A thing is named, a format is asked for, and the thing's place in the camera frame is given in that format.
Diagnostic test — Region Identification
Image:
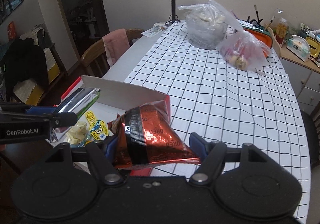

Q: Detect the yellow tissue box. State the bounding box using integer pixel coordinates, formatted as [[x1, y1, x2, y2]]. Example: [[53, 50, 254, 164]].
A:
[[305, 37, 320, 59]]

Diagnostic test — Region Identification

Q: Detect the red and white cardboard box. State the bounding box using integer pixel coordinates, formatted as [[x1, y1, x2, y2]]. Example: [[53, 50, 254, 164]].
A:
[[60, 75, 172, 177]]

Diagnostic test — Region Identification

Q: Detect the pink towel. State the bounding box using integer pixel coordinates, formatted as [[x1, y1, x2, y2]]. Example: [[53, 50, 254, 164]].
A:
[[102, 29, 130, 68]]

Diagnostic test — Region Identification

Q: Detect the pale green snack packet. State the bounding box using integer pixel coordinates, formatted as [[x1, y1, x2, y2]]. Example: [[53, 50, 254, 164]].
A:
[[66, 121, 88, 146]]

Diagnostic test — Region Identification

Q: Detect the red wall hanging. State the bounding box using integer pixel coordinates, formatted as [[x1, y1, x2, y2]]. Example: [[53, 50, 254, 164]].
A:
[[7, 21, 16, 41]]

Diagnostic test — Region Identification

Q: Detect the paint brush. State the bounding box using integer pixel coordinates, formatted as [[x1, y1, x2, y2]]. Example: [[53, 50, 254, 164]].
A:
[[264, 15, 276, 31], [254, 4, 263, 25]]

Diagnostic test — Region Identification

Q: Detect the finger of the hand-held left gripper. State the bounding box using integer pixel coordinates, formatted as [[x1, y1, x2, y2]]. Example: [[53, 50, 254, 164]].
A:
[[0, 112, 78, 129], [0, 104, 60, 115]]

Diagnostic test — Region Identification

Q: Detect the clear plastic bag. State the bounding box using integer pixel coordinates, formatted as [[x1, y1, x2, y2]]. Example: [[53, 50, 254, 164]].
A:
[[178, 0, 244, 50]]

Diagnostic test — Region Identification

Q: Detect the white cabinet with wooden top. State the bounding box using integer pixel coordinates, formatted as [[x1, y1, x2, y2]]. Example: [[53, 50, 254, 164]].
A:
[[271, 29, 320, 115]]

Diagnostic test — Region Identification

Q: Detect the wooden chair with towel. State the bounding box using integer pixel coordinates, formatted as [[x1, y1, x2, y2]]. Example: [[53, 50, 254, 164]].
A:
[[80, 29, 145, 79]]

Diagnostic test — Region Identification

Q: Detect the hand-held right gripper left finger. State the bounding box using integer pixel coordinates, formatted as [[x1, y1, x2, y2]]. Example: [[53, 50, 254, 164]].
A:
[[45, 136, 123, 185]]

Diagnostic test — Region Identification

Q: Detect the green white tissue pack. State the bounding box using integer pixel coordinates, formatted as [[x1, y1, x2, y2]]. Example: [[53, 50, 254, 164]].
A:
[[287, 35, 312, 62]]

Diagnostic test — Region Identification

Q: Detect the flat printed packet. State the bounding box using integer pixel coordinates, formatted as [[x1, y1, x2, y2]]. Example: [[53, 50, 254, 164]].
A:
[[141, 24, 168, 38]]

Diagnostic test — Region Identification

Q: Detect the orange collapsible container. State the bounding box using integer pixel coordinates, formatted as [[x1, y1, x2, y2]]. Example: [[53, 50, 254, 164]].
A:
[[241, 25, 273, 59]]

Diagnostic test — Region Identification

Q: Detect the silver foil snack packet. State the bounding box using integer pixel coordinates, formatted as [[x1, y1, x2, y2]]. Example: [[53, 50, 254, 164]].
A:
[[49, 88, 101, 142]]

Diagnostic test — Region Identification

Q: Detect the pink plastic bag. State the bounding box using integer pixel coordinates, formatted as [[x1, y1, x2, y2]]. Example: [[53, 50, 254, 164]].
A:
[[216, 30, 272, 72]]

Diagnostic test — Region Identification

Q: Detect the black jacket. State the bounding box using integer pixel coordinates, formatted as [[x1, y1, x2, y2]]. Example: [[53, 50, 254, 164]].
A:
[[0, 38, 50, 101]]

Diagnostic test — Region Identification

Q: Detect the bottle with orange liquid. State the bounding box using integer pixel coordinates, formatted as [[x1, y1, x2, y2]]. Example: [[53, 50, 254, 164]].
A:
[[275, 18, 288, 45]]

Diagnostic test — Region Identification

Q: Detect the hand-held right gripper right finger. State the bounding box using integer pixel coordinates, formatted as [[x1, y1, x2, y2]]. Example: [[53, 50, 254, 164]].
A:
[[189, 133, 275, 186]]

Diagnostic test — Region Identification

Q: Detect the wooden chair with black seat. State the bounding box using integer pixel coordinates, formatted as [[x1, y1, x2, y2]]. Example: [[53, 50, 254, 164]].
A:
[[300, 110, 320, 167]]

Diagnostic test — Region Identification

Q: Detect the dark red foil snack packet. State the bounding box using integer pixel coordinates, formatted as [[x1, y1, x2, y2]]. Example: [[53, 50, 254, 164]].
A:
[[111, 101, 202, 171]]

